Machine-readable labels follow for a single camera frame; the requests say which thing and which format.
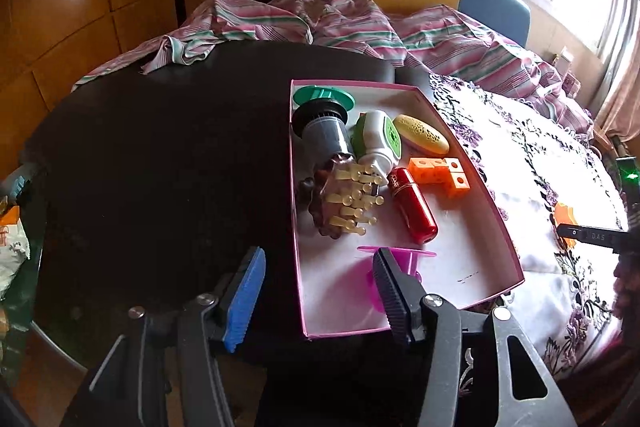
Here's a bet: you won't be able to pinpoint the orange toy piece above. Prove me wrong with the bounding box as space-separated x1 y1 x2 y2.
552 202 581 248

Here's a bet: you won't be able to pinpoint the yellow oval case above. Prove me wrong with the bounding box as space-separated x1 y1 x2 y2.
392 113 451 156

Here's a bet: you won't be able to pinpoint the orange toy cubes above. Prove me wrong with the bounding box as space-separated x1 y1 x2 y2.
408 157 472 198

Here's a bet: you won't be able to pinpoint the white orange snack bag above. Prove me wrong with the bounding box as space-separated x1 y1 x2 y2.
0 207 31 298

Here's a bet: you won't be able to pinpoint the white embroidered floral tablecloth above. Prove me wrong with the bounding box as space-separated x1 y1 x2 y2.
425 74 631 398

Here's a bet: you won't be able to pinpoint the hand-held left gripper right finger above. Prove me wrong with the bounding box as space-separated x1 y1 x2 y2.
372 248 578 427

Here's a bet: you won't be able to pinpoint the black grey cylinder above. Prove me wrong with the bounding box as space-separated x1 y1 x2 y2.
291 103 356 160

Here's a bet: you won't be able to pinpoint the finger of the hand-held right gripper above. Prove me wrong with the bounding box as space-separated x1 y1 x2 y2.
557 223 628 253

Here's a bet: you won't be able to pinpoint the green white plug-in device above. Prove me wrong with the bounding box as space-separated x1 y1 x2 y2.
350 109 403 175

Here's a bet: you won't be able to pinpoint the brown massage comb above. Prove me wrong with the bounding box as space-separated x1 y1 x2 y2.
299 154 388 239

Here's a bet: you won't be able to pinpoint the white small carton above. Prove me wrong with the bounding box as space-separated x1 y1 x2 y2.
552 47 576 70

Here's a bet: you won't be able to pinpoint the wooden wardrobe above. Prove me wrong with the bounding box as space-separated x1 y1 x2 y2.
0 0 221 180

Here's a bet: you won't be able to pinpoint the pink cardboard box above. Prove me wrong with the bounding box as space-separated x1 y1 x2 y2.
289 79 526 340

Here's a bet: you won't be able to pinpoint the pink green striped blanket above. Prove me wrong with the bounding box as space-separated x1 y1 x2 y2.
72 0 596 132

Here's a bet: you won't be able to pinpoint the red metal tube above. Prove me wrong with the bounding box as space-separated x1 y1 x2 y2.
388 167 439 245

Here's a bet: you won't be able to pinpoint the green plastic spool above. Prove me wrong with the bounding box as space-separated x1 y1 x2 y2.
292 85 356 110

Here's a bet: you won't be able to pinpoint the magenta plastic spool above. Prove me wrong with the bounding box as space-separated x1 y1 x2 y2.
356 246 437 313

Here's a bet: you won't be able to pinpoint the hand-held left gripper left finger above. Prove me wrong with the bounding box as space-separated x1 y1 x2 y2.
60 247 267 427

